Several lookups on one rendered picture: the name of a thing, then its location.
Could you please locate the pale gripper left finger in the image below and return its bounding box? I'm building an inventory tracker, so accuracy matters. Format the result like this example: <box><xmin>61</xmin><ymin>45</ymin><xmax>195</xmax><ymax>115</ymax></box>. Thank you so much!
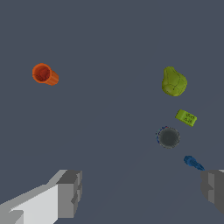
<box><xmin>0</xmin><ymin>169</ymin><xmax>83</xmax><ymax>224</ymax></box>

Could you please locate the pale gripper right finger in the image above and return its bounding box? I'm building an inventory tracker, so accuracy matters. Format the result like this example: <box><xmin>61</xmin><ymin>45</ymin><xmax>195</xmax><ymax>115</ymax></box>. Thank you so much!
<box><xmin>200</xmin><ymin>169</ymin><xmax>224</xmax><ymax>215</ymax></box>

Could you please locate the blue screw-shaped object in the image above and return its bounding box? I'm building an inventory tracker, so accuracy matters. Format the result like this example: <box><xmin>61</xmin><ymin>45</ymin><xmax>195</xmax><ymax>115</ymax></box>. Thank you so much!
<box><xmin>183</xmin><ymin>155</ymin><xmax>206</xmax><ymax>172</ymax></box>

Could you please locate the dark grey can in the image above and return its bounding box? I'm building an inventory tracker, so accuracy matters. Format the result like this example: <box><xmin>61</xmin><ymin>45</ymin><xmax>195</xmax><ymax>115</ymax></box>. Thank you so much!
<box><xmin>155</xmin><ymin>126</ymin><xmax>181</xmax><ymax>149</ymax></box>

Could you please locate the small green printed box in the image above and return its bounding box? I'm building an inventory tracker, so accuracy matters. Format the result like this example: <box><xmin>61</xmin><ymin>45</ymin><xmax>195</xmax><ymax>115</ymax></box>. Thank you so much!
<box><xmin>175</xmin><ymin>108</ymin><xmax>198</xmax><ymax>128</ymax></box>

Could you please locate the green pear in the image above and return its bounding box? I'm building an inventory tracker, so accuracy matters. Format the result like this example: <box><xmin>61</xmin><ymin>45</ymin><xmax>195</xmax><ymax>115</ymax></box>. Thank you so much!
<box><xmin>161</xmin><ymin>66</ymin><xmax>188</xmax><ymax>97</ymax></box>

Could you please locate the orange cup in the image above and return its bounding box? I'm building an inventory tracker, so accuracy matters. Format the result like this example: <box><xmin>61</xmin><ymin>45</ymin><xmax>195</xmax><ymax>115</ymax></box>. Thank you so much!
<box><xmin>31</xmin><ymin>62</ymin><xmax>60</xmax><ymax>87</ymax></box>

